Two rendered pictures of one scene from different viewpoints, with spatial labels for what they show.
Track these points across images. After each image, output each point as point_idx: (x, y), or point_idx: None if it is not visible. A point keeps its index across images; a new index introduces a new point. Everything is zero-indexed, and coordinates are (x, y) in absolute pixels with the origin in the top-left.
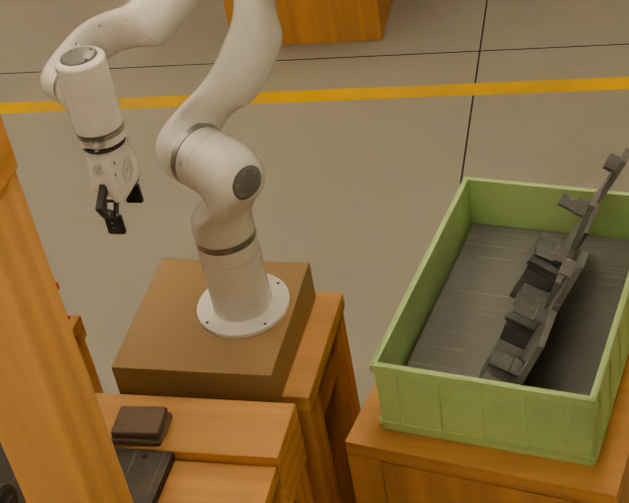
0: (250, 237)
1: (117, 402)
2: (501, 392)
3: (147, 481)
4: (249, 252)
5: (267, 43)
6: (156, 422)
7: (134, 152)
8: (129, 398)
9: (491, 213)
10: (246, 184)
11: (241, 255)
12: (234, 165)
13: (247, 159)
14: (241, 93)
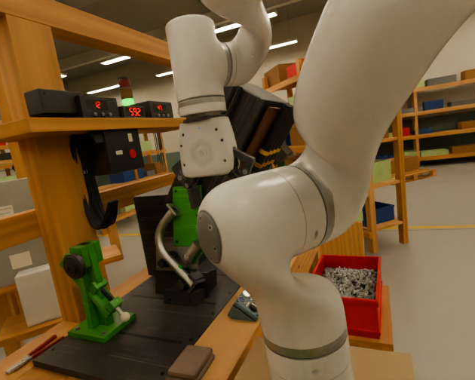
0: (279, 347)
1: (231, 352)
2: None
3: (136, 376)
4: (276, 363)
5: (331, 16)
6: (178, 369)
7: (251, 157)
8: (232, 359)
9: None
10: (200, 234)
11: (268, 353)
12: (204, 199)
13: (214, 204)
14: (295, 121)
